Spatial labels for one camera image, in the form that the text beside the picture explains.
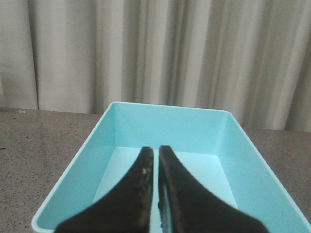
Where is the light blue plastic box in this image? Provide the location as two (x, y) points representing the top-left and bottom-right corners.
(32, 102), (311, 233)

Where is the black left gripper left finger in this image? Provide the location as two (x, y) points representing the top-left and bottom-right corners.
(55, 147), (154, 233)

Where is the white pleated curtain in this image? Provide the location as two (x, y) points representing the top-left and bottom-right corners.
(0, 0), (311, 132)

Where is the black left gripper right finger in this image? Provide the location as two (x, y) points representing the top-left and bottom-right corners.
(158, 145), (267, 233)

